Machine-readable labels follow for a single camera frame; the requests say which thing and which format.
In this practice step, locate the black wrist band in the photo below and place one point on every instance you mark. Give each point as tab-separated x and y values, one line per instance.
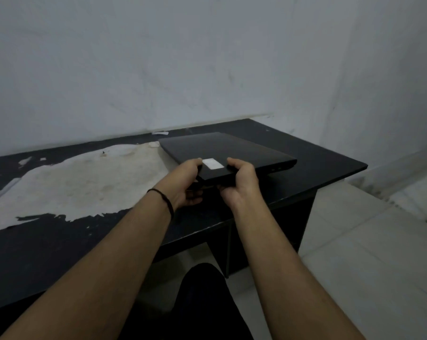
162	200

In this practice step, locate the black laptop with white sticker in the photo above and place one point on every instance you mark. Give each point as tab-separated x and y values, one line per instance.
227	152

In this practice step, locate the person's left hand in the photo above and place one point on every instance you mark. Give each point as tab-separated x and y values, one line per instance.
179	184

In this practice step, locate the person's right hand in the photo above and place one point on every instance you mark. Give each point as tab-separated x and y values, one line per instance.
241	185

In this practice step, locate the person's left thumb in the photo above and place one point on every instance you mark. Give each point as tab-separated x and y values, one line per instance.
193	163

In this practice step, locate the black desk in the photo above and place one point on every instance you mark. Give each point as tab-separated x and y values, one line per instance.
163	194

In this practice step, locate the person's left forearm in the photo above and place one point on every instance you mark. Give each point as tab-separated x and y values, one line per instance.
93	265

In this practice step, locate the person's right forearm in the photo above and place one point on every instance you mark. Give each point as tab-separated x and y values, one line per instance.
287	279

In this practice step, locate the person's black trouser leg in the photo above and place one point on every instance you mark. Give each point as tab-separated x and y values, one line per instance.
206	304

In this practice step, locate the person's right thumb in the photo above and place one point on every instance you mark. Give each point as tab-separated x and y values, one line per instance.
233	165

